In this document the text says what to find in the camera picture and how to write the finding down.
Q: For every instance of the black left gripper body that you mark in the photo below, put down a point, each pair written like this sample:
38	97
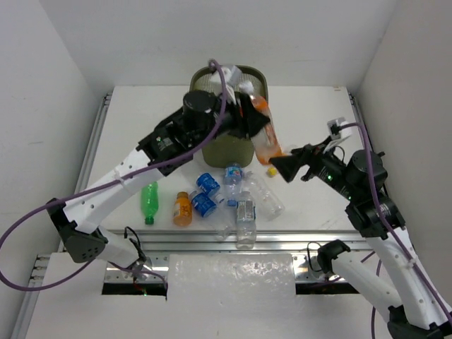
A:
244	116

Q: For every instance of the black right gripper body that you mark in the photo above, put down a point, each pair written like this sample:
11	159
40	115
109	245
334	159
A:
327	167

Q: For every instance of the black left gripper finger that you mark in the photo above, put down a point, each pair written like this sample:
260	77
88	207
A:
253	114
235	102

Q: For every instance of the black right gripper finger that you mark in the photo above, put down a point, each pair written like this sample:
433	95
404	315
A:
305	149
288	165

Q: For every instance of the orange tea bottle white cap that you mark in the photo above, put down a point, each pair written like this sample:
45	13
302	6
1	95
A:
265	143

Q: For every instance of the clear unlabelled bottle white cap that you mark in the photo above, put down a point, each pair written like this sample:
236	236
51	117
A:
268	203

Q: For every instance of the clear bottle colourful label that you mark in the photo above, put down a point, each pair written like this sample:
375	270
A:
232	183

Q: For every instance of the blue label bottle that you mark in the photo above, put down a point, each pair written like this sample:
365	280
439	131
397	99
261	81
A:
210	187
213	213

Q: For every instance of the clear bottle green-white label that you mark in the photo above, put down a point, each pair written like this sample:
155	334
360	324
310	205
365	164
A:
245	221

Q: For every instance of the small orange juice bottle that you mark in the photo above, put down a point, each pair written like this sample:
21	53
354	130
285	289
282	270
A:
182	212

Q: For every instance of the green plastic bottle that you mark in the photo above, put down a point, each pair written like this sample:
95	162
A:
149	203

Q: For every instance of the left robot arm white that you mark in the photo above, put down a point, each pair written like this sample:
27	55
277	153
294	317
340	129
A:
170	145

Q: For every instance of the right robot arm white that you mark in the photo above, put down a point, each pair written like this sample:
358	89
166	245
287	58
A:
409	304

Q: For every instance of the olive green mesh bin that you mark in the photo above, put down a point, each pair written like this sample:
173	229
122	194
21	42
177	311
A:
227	149

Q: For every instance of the yellow bottle cap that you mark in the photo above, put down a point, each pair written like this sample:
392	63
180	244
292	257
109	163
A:
271	171

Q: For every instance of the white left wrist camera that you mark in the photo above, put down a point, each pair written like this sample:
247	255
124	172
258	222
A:
231	74

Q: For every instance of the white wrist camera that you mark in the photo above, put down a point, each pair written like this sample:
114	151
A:
337	130
231	74

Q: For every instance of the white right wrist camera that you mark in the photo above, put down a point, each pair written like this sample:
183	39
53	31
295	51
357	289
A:
337	130

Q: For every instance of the aluminium rail frame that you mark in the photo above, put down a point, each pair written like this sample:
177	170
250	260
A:
214	290

